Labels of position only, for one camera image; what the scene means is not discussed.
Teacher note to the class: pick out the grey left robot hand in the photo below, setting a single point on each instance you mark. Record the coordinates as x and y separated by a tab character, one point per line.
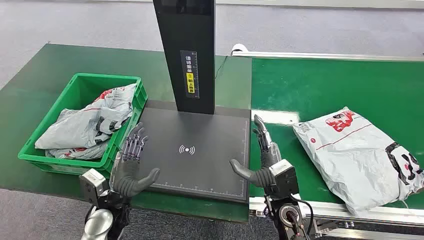
127	175

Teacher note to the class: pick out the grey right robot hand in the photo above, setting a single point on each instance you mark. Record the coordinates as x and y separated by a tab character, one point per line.
266	155

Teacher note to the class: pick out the grey mailer bag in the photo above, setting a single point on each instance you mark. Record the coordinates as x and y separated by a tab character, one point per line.
82	122
79	153
354	155

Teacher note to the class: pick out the black inbound scanner machine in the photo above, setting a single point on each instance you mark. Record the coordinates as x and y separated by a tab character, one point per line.
195	139

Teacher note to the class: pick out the green conveyor belt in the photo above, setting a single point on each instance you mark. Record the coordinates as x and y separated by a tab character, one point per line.
331	86

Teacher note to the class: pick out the crumpled grey mailer bag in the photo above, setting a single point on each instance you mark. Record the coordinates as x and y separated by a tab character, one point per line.
79	153

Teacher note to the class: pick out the grey mailer bag, black stripes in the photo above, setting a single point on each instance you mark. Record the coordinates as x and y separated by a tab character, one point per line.
82	122

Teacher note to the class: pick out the green plastic crate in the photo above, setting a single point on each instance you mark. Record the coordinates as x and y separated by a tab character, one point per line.
79	86

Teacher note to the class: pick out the black and yellow label sticker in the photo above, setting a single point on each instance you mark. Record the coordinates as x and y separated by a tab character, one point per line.
190	74

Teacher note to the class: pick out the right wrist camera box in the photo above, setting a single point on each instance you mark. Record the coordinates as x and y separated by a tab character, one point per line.
285	177

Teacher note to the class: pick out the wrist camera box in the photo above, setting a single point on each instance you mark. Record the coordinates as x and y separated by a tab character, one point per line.
285	177
92	184

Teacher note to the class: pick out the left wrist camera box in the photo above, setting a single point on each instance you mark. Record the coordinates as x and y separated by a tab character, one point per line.
92	184

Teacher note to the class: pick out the aluminium conveyor frame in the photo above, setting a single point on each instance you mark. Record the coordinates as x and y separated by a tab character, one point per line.
331	55

